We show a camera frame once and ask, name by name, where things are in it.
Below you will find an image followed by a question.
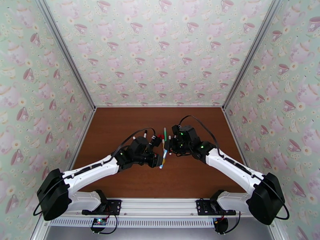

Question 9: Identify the blue and white pen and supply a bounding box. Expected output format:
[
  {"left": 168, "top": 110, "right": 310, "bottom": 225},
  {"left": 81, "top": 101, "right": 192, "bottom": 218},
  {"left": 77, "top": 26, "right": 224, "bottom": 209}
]
[{"left": 159, "top": 143, "right": 167, "bottom": 170}]

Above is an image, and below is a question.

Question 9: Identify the small circuit board green light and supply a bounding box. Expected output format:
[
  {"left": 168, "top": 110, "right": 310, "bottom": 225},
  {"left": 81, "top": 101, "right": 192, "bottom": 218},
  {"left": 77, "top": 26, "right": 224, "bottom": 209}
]
[{"left": 90, "top": 217, "right": 108, "bottom": 228}]

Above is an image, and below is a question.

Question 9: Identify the black round device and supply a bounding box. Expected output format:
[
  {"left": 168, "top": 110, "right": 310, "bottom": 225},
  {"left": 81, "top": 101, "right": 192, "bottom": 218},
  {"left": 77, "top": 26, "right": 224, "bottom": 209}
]
[{"left": 214, "top": 218, "right": 228, "bottom": 234}]

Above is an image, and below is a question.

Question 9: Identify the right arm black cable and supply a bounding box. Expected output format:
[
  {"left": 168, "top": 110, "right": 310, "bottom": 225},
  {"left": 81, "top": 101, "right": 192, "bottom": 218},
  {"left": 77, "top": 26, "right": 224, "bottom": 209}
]
[{"left": 179, "top": 115, "right": 222, "bottom": 157}]

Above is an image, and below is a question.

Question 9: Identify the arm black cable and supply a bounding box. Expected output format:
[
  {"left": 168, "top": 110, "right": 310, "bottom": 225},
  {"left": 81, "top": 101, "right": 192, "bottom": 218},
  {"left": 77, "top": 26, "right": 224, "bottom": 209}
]
[
  {"left": 111, "top": 128, "right": 156, "bottom": 158},
  {"left": 179, "top": 115, "right": 222, "bottom": 157}
]

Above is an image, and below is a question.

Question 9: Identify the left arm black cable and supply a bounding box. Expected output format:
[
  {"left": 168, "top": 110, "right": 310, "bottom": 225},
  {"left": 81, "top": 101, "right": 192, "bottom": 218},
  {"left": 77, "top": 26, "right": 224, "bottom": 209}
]
[{"left": 111, "top": 128, "right": 156, "bottom": 158}]

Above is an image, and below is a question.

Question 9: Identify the aluminium table back rail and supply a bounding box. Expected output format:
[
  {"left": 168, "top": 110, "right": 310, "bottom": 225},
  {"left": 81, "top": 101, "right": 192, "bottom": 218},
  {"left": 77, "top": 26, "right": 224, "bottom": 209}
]
[{"left": 95, "top": 105, "right": 224, "bottom": 108}]

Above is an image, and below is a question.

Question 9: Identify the aluminium mounting rail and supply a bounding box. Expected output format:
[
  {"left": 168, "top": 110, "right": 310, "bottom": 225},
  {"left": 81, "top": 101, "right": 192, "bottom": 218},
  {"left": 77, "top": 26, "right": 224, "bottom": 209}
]
[{"left": 41, "top": 198, "right": 277, "bottom": 219}]

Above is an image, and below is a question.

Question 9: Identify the aluminium table side rail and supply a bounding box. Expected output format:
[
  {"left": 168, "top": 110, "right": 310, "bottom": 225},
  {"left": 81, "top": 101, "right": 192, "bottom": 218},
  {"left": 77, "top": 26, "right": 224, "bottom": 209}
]
[
  {"left": 223, "top": 108, "right": 256, "bottom": 187},
  {"left": 65, "top": 108, "right": 98, "bottom": 172}
]

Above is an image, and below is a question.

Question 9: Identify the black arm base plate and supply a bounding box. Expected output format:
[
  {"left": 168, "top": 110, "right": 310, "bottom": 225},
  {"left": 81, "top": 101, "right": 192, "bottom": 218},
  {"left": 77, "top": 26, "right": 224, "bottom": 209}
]
[
  {"left": 196, "top": 198, "right": 237, "bottom": 216},
  {"left": 82, "top": 199, "right": 122, "bottom": 215}
]

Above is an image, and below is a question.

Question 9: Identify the white slotted cable tray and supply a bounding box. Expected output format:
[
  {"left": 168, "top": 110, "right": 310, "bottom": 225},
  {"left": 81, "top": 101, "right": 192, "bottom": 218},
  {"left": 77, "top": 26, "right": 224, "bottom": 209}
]
[{"left": 48, "top": 216, "right": 218, "bottom": 228}]

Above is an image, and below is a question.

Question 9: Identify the thin black wire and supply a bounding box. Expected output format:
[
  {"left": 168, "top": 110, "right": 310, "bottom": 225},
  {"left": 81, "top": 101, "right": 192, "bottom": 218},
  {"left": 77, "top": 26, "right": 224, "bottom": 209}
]
[
  {"left": 225, "top": 212, "right": 242, "bottom": 234},
  {"left": 91, "top": 214, "right": 118, "bottom": 235}
]

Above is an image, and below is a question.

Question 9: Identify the aluminium frame post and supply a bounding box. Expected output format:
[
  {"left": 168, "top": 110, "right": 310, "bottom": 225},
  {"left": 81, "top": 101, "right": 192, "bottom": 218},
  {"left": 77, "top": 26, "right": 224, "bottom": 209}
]
[
  {"left": 34, "top": 0, "right": 97, "bottom": 110},
  {"left": 222, "top": 0, "right": 286, "bottom": 110}
]

